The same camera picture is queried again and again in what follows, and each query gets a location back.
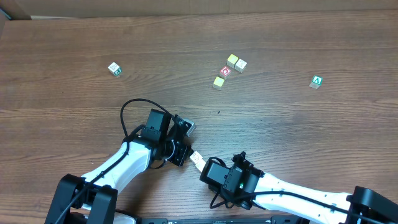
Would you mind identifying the white patterned block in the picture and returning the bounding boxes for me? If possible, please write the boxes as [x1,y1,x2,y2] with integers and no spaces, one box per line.
[190,151,203,164]

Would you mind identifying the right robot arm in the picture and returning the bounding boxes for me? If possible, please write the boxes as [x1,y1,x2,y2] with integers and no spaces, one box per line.
[223,152,397,223]

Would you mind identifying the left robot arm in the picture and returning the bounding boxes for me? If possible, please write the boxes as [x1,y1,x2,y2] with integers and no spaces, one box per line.
[45,135,193,224]

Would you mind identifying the yellow block lower cluster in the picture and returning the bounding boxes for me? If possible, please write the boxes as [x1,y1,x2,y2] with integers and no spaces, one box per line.
[213,77,225,90]

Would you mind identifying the yellow block cluster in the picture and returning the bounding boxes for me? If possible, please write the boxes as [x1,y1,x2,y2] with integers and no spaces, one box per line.
[226,54,239,68]
[213,77,225,90]

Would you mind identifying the red circle block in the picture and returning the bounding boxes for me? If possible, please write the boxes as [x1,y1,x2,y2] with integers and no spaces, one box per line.
[219,66,232,79]

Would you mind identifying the white block upper cluster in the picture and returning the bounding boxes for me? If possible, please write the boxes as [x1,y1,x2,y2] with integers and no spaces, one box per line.
[234,58,247,73]

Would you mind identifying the yellow block upper cluster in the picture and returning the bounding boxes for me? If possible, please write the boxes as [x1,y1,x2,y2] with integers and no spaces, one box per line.
[226,54,239,68]

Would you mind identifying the block with green side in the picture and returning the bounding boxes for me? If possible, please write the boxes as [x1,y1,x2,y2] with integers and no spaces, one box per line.
[108,62,122,77]

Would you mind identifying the green letter block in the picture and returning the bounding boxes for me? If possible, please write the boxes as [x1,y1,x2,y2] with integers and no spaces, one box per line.
[309,75,323,89]

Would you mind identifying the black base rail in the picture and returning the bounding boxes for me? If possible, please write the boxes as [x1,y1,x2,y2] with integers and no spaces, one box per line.
[133,215,310,224]

